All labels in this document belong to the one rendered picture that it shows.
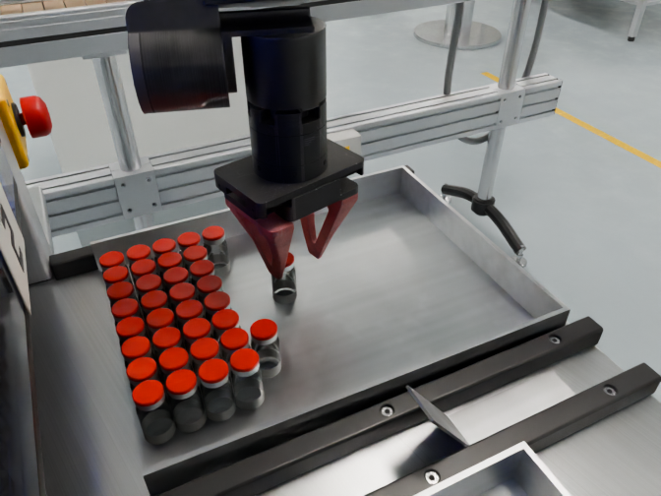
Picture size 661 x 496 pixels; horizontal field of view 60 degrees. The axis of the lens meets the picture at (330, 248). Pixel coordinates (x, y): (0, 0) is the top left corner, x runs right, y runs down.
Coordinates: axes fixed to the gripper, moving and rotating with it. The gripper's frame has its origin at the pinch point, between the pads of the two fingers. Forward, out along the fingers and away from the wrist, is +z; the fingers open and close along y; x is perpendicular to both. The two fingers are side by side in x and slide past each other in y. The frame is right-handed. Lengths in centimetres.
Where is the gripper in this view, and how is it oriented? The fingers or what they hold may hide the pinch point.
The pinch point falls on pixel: (295, 258)
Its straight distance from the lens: 49.3
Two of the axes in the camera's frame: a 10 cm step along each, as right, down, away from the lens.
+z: 0.0, 8.0, 6.0
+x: 6.5, 4.6, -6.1
